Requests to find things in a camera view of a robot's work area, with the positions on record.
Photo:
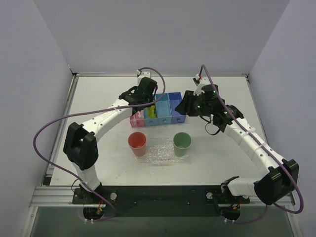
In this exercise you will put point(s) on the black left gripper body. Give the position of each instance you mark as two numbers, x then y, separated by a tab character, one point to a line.
138	106

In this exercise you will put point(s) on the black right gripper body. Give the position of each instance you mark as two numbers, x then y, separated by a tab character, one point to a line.
186	104

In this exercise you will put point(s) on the large green toothpaste tube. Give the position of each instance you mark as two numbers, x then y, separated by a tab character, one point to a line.
151	112

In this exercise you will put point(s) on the green plastic cup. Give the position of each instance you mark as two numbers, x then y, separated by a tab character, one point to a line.
181	143

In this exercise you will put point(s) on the orange plastic cup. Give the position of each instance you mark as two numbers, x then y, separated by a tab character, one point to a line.
137	142

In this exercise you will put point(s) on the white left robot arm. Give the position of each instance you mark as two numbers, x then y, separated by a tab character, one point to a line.
81	140

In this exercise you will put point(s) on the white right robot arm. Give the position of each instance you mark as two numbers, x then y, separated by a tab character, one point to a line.
278	174

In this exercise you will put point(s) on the pink toothbrush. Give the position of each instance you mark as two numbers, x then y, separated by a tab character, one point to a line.
134	120

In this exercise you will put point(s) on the clear textured tray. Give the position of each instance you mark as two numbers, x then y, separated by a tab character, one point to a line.
176	158

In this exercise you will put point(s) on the light blue drawer bin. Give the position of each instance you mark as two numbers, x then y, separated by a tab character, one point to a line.
163	110

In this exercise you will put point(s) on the teal drawer bin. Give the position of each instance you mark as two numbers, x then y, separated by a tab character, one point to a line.
149	121

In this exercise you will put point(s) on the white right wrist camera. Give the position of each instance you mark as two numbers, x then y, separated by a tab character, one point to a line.
200	82

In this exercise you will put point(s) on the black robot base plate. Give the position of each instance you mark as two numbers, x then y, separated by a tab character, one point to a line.
158	201

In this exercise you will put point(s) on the aluminium table frame rail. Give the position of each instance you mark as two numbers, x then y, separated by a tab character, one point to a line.
279	176

